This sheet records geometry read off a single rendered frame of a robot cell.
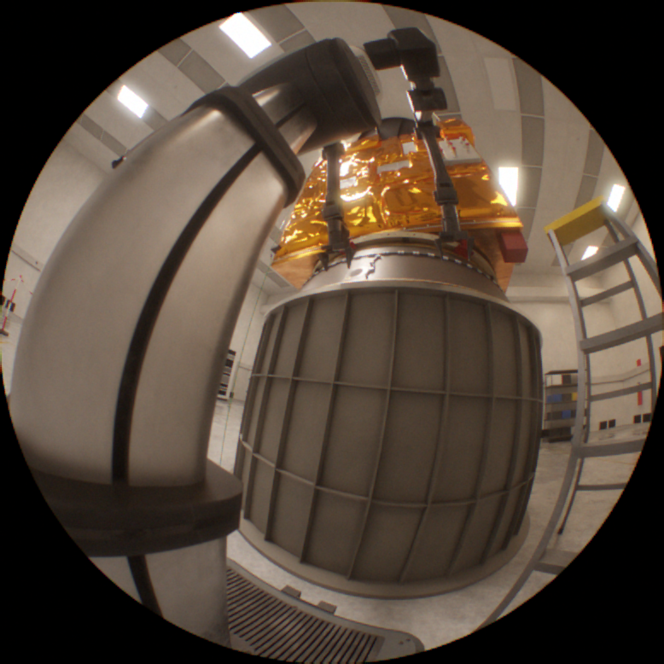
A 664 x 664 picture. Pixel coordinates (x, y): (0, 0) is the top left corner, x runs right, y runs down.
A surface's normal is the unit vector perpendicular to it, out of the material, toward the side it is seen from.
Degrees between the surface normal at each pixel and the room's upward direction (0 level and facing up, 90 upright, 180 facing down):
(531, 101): 180
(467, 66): 180
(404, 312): 90
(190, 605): 90
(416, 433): 90
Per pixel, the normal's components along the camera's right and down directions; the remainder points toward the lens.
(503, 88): -0.17, 0.93
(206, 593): 0.90, 0.00
